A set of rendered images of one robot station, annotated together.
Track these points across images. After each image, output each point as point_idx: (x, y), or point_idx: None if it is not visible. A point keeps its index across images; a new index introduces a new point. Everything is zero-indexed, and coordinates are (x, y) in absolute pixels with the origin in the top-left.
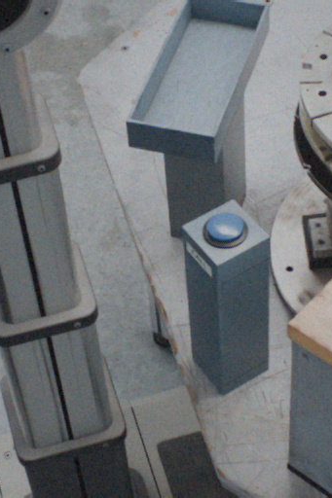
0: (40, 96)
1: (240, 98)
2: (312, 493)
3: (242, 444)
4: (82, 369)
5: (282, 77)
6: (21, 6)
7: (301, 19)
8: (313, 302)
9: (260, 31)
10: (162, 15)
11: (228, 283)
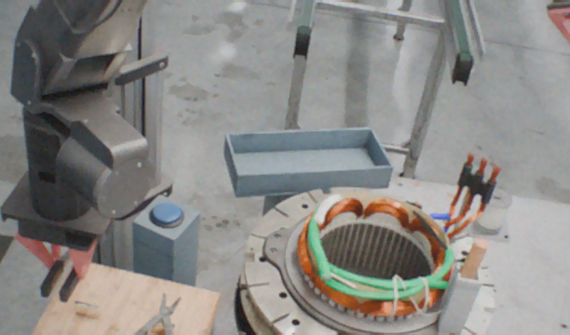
0: (163, 55)
1: (305, 191)
2: None
3: None
4: (109, 248)
5: None
6: None
7: (507, 262)
8: (101, 267)
9: (366, 172)
10: (444, 191)
11: (140, 245)
